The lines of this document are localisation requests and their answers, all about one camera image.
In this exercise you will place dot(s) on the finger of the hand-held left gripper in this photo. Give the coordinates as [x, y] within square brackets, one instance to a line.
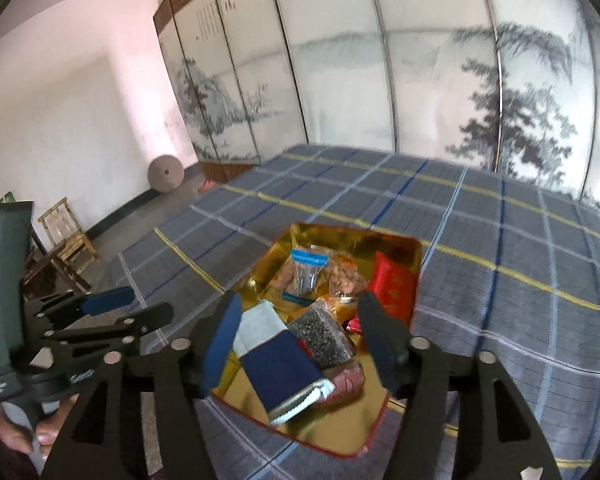
[145, 317]
[105, 302]

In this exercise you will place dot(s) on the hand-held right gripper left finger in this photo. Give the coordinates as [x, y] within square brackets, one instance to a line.
[220, 345]

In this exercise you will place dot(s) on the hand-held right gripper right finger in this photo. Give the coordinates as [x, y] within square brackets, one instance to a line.
[380, 345]

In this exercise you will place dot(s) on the pink candy packet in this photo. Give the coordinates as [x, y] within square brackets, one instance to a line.
[345, 382]

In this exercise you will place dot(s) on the dark textured snack packet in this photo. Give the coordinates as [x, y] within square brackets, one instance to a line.
[320, 335]

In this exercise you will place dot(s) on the red snack packet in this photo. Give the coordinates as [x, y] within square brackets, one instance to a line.
[392, 285]

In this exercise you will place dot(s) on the navy and white snack packet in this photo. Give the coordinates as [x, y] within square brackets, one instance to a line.
[280, 370]

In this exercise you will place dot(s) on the clear bag of peanuts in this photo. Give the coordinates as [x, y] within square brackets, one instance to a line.
[347, 277]

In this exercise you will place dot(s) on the clear bag with blue zip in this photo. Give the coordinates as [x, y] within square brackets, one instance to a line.
[307, 275]

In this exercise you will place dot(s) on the red box with gold interior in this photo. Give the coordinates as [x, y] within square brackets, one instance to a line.
[325, 437]

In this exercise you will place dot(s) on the person's left forearm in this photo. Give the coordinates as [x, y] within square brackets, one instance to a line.
[0, 460]

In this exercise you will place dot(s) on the person's left hand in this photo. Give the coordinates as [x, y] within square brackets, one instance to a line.
[45, 425]

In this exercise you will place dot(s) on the dark wooden stool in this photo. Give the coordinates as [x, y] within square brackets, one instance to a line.
[45, 270]

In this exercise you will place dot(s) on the small bamboo chair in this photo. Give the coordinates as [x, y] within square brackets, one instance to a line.
[77, 250]

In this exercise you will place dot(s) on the plaid tablecloth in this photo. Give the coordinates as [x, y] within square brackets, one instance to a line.
[505, 310]

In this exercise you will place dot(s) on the round millstone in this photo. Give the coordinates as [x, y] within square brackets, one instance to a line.
[166, 174]

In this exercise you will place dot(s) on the painted folding screen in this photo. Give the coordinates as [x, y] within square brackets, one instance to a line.
[380, 60]

